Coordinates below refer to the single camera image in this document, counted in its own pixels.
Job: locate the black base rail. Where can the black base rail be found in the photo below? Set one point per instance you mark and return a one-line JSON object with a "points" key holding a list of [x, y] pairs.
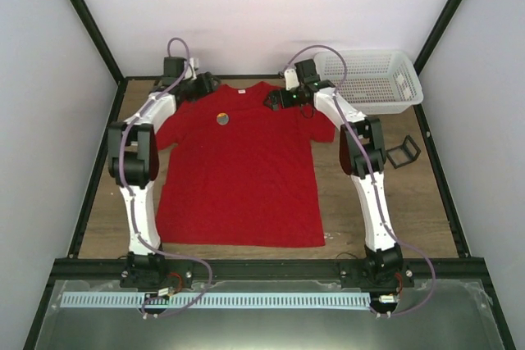
{"points": [[348, 273]]}

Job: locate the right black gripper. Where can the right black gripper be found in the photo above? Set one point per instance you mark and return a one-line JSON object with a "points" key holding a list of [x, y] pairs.
{"points": [[273, 96]]}

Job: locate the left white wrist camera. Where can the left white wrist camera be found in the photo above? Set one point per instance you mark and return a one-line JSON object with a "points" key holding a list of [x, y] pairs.
{"points": [[192, 68]]}

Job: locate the white plastic basket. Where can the white plastic basket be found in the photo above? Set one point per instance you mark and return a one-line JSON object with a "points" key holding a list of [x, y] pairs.
{"points": [[376, 82]]}

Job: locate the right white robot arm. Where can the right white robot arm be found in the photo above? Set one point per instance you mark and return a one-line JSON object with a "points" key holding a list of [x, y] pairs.
{"points": [[362, 157]]}

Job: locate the round gold brooch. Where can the round gold brooch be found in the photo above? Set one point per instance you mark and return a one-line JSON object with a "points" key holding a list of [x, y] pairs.
{"points": [[223, 118]]}

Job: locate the light blue cable duct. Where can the light blue cable duct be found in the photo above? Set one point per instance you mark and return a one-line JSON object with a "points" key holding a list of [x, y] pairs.
{"points": [[331, 301]]}

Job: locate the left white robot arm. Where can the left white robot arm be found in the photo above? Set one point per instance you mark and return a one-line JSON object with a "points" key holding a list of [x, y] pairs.
{"points": [[133, 162]]}

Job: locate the black brooch box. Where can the black brooch box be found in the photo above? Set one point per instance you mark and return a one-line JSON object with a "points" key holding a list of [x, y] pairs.
{"points": [[404, 154]]}

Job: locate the red t-shirt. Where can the red t-shirt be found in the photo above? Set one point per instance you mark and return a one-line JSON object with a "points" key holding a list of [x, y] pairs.
{"points": [[248, 183]]}

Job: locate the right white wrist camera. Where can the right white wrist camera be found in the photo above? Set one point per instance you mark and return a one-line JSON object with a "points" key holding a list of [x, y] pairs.
{"points": [[291, 78]]}

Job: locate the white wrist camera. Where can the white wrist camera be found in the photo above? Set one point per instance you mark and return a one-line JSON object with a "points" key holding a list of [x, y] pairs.
{"points": [[192, 68], [291, 78]]}

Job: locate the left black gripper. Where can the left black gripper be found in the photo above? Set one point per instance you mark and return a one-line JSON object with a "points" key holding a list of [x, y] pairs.
{"points": [[204, 86]]}

